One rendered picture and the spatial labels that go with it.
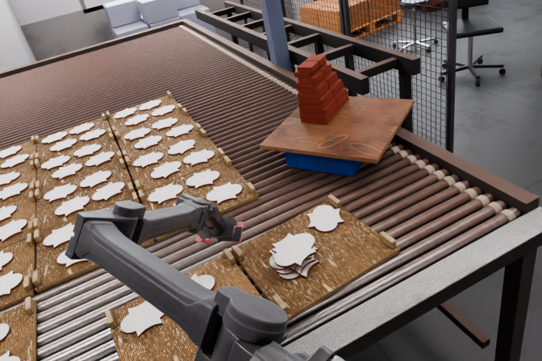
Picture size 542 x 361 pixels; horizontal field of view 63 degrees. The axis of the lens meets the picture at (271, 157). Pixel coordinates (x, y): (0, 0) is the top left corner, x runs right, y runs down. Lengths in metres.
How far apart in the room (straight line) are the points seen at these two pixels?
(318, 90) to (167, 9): 3.92
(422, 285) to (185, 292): 0.85
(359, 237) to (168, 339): 0.64
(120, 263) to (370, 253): 0.87
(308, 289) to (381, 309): 0.21
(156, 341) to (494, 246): 1.00
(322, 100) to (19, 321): 1.32
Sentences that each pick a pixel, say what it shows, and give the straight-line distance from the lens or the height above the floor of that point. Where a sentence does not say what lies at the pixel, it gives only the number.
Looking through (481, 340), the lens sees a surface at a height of 0.27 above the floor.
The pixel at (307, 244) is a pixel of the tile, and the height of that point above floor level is 0.99.
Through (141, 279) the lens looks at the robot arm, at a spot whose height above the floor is 1.48.
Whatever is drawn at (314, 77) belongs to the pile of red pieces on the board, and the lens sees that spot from 1.85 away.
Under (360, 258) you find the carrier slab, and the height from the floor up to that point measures 0.94.
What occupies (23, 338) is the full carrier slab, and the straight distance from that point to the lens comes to 1.59.
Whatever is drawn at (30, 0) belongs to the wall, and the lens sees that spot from 6.41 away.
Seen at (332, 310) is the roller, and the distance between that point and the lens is 1.29.
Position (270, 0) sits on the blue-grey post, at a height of 1.36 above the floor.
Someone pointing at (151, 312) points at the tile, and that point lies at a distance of 1.41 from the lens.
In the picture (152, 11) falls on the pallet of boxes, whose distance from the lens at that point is 5.56.
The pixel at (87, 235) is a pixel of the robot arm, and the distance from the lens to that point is 0.79.
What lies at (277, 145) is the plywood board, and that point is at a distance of 1.81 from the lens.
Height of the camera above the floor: 1.91
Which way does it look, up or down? 30 degrees down
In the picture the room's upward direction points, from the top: 12 degrees counter-clockwise
